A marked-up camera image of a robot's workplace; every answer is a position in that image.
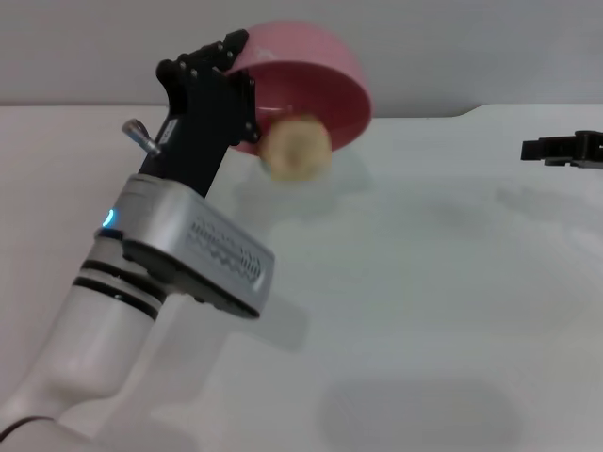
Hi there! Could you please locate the pink plastic bowl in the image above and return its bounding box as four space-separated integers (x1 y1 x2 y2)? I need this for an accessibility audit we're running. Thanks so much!
225 19 374 157

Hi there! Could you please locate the beige egg yolk pastry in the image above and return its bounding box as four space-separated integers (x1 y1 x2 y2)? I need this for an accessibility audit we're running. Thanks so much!
259 115 333 183

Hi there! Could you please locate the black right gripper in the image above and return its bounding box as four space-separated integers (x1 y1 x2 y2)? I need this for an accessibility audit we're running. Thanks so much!
520 130 603 171

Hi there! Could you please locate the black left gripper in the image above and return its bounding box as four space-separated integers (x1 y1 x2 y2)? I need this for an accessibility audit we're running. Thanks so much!
138 28 261 197

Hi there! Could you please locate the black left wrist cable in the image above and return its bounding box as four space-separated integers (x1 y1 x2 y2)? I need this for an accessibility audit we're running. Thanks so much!
121 118 164 156

